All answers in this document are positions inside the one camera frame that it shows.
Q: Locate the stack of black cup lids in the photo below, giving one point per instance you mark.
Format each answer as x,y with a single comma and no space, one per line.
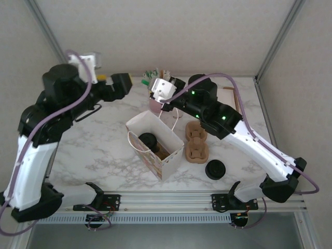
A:
215,169

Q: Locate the aluminium side rail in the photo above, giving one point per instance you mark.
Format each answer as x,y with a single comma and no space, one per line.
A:
267,116

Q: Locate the animal print paper gift bag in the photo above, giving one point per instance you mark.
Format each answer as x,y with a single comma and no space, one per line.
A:
171,166

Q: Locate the single brown pulp carrier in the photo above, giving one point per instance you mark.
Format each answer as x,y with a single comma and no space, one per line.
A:
163,153

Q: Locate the white paper napkins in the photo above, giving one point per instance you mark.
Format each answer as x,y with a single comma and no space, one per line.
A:
224,94

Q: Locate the stack of brown pulp carriers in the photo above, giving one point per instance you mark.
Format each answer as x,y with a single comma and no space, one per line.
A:
196,150

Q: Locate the aluminium front rail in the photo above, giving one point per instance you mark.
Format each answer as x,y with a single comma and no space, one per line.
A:
166,201

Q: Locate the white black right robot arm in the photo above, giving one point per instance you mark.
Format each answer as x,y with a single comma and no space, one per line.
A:
259,153

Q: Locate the brown cardboard napkin tray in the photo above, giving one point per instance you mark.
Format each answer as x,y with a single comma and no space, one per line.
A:
236,101

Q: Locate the wooden stirrer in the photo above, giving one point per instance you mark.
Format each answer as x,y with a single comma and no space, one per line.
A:
163,74

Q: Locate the aluminium frame post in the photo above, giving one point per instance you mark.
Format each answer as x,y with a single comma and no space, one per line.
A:
44,26
280,39

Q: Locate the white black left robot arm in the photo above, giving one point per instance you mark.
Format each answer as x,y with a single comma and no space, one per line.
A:
28,168

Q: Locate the black controller board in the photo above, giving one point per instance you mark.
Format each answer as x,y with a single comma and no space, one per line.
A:
240,217
97,218

